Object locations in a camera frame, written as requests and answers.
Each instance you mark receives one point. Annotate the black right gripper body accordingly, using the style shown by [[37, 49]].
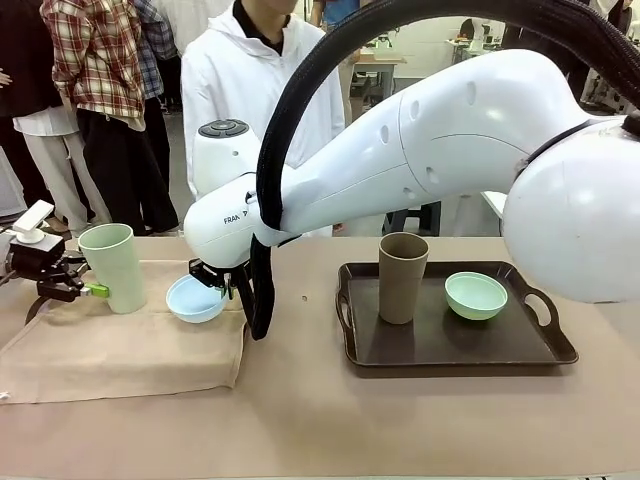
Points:
[[210, 274]]

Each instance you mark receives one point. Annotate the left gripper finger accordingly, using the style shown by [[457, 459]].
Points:
[[76, 264], [62, 289]]

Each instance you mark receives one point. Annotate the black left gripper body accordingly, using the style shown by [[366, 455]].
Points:
[[35, 260]]

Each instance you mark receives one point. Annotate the light blue bowl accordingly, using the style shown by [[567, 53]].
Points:
[[195, 311]]

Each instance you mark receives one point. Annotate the light green tall cup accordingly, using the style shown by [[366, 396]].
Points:
[[115, 270]]

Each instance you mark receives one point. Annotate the brown tall cup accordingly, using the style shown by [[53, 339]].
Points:
[[400, 285]]

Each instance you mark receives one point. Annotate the beige cloth mat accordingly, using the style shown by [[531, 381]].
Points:
[[125, 350]]

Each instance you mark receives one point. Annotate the pale hand of bystander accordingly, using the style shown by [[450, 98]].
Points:
[[4, 79]]

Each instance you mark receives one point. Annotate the person in white coat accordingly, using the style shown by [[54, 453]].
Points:
[[235, 100]]

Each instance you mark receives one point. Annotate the dark grey stool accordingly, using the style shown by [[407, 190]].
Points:
[[415, 217]]

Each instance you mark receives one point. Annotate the person in red plaid shirt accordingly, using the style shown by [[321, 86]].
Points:
[[100, 60]]

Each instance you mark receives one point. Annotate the person in black top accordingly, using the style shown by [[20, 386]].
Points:
[[25, 50]]

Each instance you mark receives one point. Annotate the person in blue checked shirt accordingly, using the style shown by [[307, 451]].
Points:
[[155, 50]]

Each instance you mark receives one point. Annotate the light green bowl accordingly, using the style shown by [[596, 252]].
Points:
[[475, 305]]

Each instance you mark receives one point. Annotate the white table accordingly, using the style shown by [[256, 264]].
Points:
[[495, 202]]

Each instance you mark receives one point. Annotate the person in beige trousers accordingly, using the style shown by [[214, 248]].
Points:
[[340, 12]]

